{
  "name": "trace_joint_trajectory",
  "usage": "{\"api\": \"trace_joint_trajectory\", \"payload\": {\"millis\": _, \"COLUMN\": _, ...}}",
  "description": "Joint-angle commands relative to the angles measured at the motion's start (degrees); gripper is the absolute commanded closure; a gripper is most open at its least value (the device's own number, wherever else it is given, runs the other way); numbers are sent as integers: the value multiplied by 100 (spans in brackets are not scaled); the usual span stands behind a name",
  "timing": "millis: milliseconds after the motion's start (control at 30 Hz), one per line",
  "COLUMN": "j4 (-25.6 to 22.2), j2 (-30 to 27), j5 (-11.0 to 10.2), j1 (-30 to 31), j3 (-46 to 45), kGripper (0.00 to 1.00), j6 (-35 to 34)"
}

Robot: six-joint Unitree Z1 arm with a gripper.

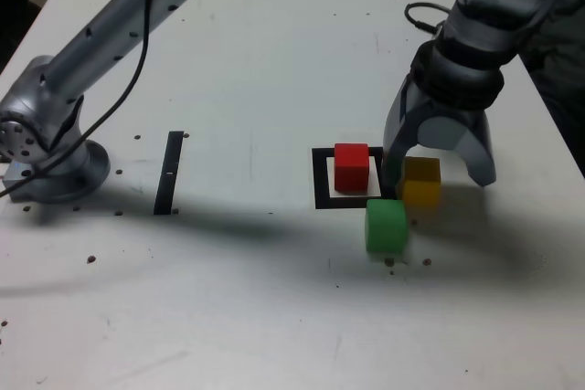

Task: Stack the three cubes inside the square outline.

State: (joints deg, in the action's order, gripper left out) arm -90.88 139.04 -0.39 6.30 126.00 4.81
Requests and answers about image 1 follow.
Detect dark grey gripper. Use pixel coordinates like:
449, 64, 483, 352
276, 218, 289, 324
382, 77, 498, 190

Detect green cube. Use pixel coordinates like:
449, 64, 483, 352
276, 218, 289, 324
364, 198, 410, 255

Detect dark grey fabric bundle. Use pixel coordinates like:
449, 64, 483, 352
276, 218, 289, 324
515, 0, 585, 177

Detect red cube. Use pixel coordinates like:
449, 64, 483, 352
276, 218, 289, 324
333, 142, 370, 194

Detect black tape strip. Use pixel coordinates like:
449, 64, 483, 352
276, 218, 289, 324
153, 130, 185, 216

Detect black tape square outline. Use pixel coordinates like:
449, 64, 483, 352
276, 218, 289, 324
311, 146, 401, 211

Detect yellow cube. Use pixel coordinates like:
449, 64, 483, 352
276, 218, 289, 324
396, 156, 443, 207

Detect black cable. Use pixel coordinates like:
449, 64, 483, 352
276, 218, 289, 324
0, 0, 165, 197
403, 1, 453, 38

